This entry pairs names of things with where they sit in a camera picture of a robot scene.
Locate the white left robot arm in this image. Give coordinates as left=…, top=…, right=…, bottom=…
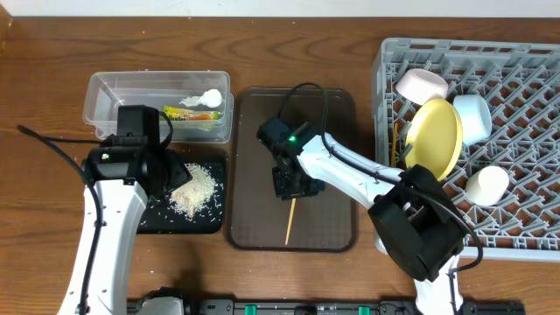
left=59, top=105, right=192, bottom=314

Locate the green snack wrapper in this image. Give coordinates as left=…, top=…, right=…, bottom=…
left=163, top=106, right=220, bottom=121

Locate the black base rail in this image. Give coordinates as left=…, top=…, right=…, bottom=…
left=126, top=288, right=526, bottom=315

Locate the white tissue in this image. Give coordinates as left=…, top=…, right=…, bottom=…
left=179, top=89, right=223, bottom=109

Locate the pale green cup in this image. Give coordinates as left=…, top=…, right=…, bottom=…
left=465, top=165, right=509, bottom=207

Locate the black waste tray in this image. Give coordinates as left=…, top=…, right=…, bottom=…
left=137, top=154, right=226, bottom=234

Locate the yellow plate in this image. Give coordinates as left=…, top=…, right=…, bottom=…
left=404, top=99, right=463, bottom=181

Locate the light blue bowl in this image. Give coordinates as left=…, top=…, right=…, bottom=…
left=452, top=94, right=493, bottom=146

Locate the pile of rice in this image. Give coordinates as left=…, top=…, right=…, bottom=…
left=170, top=164, right=218, bottom=219

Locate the clear plastic waste bin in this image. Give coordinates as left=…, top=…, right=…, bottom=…
left=83, top=70, right=234, bottom=144

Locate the grey dishwasher rack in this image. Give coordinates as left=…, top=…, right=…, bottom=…
left=372, top=38, right=559, bottom=262

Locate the wooden chopstick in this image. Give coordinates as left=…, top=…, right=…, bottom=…
left=284, top=198, right=297, bottom=246
left=390, top=122, right=398, bottom=167

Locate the pink bowl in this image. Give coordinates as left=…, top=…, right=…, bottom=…
left=395, top=68, right=449, bottom=105

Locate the dark brown serving tray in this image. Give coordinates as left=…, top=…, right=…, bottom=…
left=226, top=87, right=358, bottom=253

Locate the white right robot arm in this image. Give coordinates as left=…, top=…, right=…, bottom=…
left=256, top=116, right=466, bottom=314

